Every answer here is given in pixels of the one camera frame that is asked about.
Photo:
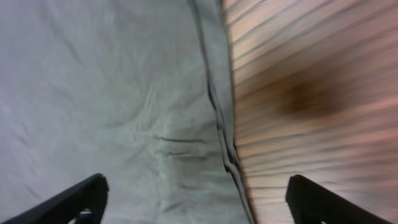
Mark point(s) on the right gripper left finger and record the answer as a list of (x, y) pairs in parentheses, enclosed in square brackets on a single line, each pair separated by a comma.
[(84, 202)]

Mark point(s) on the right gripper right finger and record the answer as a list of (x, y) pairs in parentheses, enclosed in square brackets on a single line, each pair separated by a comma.
[(311, 203)]

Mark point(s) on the grey khaki shorts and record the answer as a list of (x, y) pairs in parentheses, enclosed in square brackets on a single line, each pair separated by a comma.
[(139, 91)]

